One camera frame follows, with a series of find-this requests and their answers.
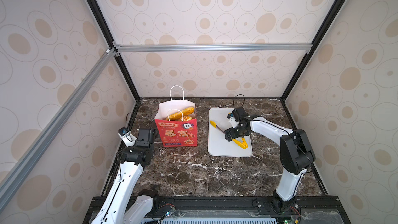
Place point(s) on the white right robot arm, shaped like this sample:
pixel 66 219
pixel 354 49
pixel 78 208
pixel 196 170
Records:
pixel 296 155

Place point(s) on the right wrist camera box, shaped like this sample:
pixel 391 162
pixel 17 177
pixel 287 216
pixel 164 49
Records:
pixel 232 120

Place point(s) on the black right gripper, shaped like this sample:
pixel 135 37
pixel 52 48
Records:
pixel 231 134

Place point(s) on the white rectangular tray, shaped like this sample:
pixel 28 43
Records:
pixel 220 144

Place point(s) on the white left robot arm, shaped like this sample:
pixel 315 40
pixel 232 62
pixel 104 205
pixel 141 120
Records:
pixel 132 161

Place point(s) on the diagonal aluminium rail left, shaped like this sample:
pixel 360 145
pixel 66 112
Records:
pixel 30 158

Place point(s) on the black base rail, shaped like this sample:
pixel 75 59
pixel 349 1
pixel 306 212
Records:
pixel 299 210

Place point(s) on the red paper gift bag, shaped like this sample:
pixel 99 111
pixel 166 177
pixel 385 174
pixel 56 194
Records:
pixel 176 133

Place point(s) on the long twisted bread top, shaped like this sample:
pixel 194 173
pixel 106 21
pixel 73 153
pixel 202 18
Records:
pixel 187 118

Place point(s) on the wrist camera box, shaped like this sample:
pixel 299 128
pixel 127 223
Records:
pixel 127 137
pixel 232 120

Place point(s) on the horizontal aluminium rail back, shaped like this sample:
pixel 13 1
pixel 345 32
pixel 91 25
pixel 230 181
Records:
pixel 213 47

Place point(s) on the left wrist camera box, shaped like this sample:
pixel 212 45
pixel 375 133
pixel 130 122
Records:
pixel 127 137

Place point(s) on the long striped bread roll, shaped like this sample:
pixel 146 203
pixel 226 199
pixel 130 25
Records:
pixel 178 116

